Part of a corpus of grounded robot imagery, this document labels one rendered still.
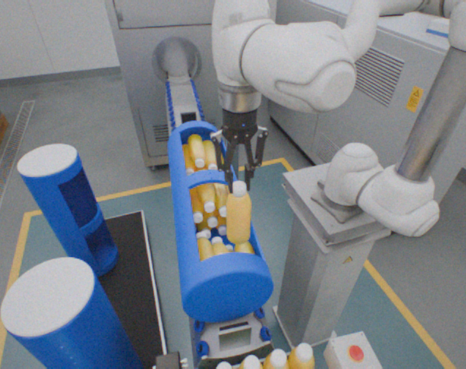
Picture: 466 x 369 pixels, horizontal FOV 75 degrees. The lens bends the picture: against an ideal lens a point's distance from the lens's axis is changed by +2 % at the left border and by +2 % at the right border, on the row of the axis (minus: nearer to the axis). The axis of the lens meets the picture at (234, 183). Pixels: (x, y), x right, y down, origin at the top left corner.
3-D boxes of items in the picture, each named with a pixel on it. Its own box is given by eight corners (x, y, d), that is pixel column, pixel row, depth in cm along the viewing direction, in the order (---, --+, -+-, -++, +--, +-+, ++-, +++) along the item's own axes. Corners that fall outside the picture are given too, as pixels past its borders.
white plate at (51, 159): (11, 180, 144) (12, 181, 145) (75, 168, 151) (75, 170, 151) (22, 148, 164) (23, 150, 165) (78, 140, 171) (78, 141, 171)
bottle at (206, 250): (223, 279, 94) (214, 233, 108) (203, 277, 91) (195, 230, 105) (215, 292, 98) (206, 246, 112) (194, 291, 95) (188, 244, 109)
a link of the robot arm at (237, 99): (213, 72, 63) (215, 99, 67) (221, 89, 56) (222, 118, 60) (256, 68, 65) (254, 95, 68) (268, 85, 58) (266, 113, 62)
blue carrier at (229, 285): (225, 161, 168) (219, 115, 149) (274, 310, 103) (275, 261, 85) (174, 170, 165) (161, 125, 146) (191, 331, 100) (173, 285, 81)
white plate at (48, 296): (111, 273, 106) (111, 275, 106) (53, 247, 114) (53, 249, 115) (43, 351, 86) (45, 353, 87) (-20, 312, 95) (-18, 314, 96)
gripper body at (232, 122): (254, 95, 68) (253, 132, 74) (217, 99, 66) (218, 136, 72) (264, 110, 62) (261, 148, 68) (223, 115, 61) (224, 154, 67)
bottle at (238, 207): (252, 230, 93) (255, 184, 81) (246, 247, 88) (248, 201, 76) (231, 224, 95) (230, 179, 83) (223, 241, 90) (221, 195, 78)
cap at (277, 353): (275, 370, 79) (276, 367, 77) (268, 355, 81) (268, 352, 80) (288, 363, 80) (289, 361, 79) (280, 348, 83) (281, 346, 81)
